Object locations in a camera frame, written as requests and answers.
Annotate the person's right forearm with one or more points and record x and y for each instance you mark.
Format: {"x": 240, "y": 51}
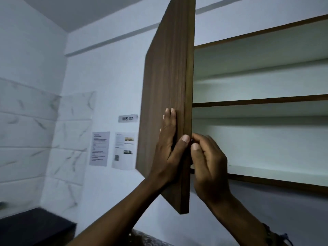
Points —
{"x": 243, "y": 222}

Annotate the black kitchen counter unit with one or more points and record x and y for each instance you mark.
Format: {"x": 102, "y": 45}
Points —
{"x": 33, "y": 228}

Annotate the dark brown wood panel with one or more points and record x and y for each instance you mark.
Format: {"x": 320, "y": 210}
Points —
{"x": 148, "y": 240}

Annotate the brown wooden cabinet door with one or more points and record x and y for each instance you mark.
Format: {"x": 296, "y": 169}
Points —
{"x": 166, "y": 74}

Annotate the person's left forearm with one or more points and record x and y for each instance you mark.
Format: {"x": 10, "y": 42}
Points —
{"x": 123, "y": 215}

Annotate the white paper sheet with pictures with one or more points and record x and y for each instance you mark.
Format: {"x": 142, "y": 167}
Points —
{"x": 123, "y": 161}

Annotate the person's right hand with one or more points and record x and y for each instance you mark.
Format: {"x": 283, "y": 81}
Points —
{"x": 210, "y": 171}

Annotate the person's left hand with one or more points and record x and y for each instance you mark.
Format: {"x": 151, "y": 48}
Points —
{"x": 166, "y": 156}

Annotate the white label sign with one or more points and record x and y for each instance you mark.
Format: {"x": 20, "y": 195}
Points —
{"x": 128, "y": 118}

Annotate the white text paper sheet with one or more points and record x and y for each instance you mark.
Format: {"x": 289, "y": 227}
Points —
{"x": 99, "y": 148}

